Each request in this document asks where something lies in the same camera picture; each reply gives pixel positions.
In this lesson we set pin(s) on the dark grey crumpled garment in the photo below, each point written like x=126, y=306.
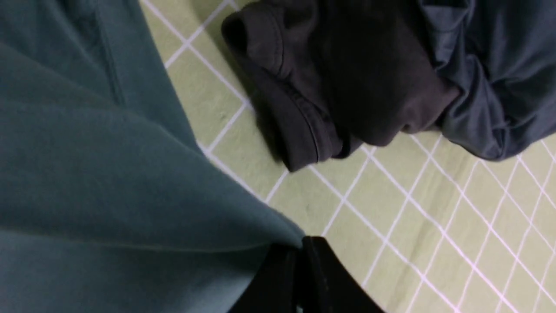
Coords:
x=338, y=73

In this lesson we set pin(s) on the green checkered tablecloth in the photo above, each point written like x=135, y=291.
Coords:
x=422, y=225

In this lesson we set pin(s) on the dark teal crumpled garment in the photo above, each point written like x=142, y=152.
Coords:
x=502, y=55

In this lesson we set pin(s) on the green long-sleeved shirt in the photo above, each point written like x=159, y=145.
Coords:
x=107, y=203

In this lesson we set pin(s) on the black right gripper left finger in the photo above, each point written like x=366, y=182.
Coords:
x=272, y=289

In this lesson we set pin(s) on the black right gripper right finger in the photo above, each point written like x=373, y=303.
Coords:
x=326, y=286

